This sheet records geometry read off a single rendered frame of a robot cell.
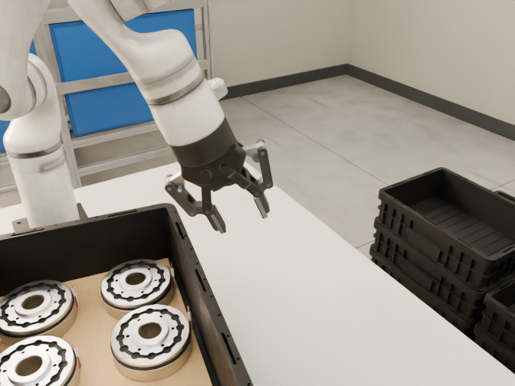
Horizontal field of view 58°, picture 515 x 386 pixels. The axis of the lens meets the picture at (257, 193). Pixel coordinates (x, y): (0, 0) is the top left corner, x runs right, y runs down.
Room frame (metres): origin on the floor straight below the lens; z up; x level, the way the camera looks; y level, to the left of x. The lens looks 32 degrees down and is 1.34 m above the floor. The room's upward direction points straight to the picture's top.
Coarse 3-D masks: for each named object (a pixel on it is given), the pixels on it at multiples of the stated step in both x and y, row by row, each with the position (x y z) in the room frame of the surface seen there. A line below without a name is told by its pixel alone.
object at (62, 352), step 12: (48, 336) 0.42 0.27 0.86; (12, 348) 0.40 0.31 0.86; (24, 348) 0.40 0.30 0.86; (36, 348) 0.40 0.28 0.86; (48, 348) 0.40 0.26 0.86; (60, 348) 0.40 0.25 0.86; (0, 360) 0.38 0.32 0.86; (12, 360) 0.38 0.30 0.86; (60, 360) 0.38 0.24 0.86; (72, 360) 0.38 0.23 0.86; (0, 372) 0.36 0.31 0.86; (48, 372) 0.36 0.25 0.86; (60, 372) 0.36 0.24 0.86; (0, 384) 0.35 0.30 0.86; (12, 384) 0.34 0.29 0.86; (36, 384) 0.35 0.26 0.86; (48, 384) 0.35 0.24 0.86; (60, 384) 0.34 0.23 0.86
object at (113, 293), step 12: (120, 264) 0.56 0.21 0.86; (132, 264) 0.56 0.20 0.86; (144, 264) 0.56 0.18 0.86; (156, 264) 0.56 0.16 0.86; (108, 276) 0.53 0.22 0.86; (156, 276) 0.53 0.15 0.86; (168, 276) 0.53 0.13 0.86; (108, 288) 0.51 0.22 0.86; (120, 288) 0.51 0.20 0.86; (156, 288) 0.51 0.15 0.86; (168, 288) 0.51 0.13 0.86; (108, 300) 0.48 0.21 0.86; (120, 300) 0.48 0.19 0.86; (132, 300) 0.48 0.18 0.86; (144, 300) 0.48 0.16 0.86
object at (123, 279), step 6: (132, 270) 0.54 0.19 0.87; (138, 270) 0.54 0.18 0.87; (144, 270) 0.54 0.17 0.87; (120, 276) 0.52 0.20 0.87; (126, 276) 0.53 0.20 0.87; (150, 276) 0.52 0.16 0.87; (120, 282) 0.51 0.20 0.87; (144, 282) 0.51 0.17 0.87; (150, 282) 0.52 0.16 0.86; (126, 288) 0.50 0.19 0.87; (132, 288) 0.50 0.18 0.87; (138, 288) 0.50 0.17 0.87; (144, 288) 0.50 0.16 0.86
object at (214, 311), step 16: (144, 208) 0.61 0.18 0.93; (160, 208) 0.61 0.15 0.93; (176, 208) 0.61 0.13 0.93; (64, 224) 0.57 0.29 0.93; (80, 224) 0.57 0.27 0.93; (176, 224) 0.59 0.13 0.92; (0, 240) 0.53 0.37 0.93; (192, 256) 0.50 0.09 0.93; (192, 272) 0.46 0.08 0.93; (208, 288) 0.43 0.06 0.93; (208, 304) 0.41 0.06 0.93; (224, 320) 0.38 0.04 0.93; (224, 336) 0.37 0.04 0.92; (224, 352) 0.34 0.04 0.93; (240, 368) 0.31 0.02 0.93; (240, 384) 0.30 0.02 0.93
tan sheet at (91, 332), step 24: (168, 264) 0.60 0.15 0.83; (96, 288) 0.54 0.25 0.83; (96, 312) 0.49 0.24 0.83; (72, 336) 0.44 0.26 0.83; (96, 336) 0.44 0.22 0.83; (192, 336) 0.44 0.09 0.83; (96, 360) 0.40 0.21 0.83; (192, 360) 0.40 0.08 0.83; (96, 384) 0.37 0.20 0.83; (120, 384) 0.37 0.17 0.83; (144, 384) 0.37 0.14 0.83; (168, 384) 0.37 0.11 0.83; (192, 384) 0.37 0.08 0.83
